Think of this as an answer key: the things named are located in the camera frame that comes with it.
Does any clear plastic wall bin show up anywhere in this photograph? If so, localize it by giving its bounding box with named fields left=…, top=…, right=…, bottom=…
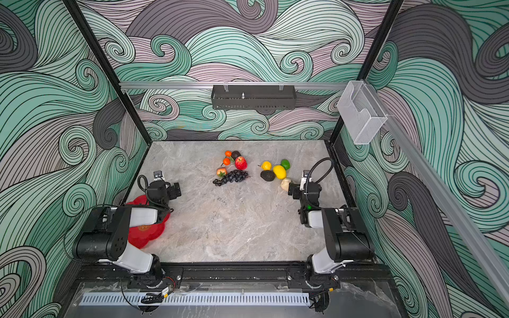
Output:
left=337, top=80, right=387, bottom=145

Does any dark brown passion fruit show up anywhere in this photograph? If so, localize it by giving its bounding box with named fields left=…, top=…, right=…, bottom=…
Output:
left=231, top=151, right=241, bottom=160

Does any white slotted cable duct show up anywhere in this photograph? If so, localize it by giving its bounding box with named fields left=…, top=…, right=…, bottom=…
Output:
left=79, top=292, right=310, bottom=307

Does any small peach fruit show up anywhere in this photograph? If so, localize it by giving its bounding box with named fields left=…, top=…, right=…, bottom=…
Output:
left=216, top=168, right=227, bottom=178

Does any beige garlic bulb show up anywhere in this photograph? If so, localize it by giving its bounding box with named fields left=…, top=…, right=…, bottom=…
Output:
left=280, top=178, right=292, bottom=192

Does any dark purple grape bunch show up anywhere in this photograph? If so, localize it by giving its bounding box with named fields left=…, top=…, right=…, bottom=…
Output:
left=212, top=170, right=249, bottom=187

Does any red flower-shaped fruit bowl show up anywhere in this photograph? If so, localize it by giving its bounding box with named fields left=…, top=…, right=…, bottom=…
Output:
left=128, top=213, right=170, bottom=249

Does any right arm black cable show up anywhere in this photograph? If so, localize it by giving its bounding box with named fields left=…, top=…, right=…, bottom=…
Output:
left=305, top=158, right=335, bottom=186

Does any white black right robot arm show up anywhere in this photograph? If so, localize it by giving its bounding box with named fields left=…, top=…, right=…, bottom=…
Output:
left=288, top=182, right=375, bottom=276

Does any large yellow lemon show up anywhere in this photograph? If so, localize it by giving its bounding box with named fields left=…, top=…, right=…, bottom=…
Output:
left=273, top=165, right=287, bottom=180

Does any red apple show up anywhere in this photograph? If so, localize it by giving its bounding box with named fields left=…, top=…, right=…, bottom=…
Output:
left=235, top=156, right=248, bottom=170

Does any dark avocado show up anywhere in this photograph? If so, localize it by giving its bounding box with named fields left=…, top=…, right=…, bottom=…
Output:
left=260, top=170, right=276, bottom=182

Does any aluminium wall rail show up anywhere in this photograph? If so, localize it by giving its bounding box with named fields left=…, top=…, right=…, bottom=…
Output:
left=119, top=81, right=351, bottom=91

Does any small wrinkled yellow fruit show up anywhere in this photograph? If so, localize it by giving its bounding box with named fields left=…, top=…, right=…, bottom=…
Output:
left=261, top=161, right=273, bottom=171

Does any green lime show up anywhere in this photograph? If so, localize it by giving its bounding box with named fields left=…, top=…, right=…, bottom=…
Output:
left=280, top=159, right=291, bottom=170

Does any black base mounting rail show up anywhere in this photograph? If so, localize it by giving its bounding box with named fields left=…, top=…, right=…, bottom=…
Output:
left=77, top=261, right=389, bottom=290

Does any black perforated wall tray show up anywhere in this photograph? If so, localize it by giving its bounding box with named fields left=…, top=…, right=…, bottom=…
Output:
left=211, top=85, right=297, bottom=111

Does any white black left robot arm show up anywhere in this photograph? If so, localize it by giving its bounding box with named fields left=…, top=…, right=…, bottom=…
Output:
left=72, top=175, right=182, bottom=281

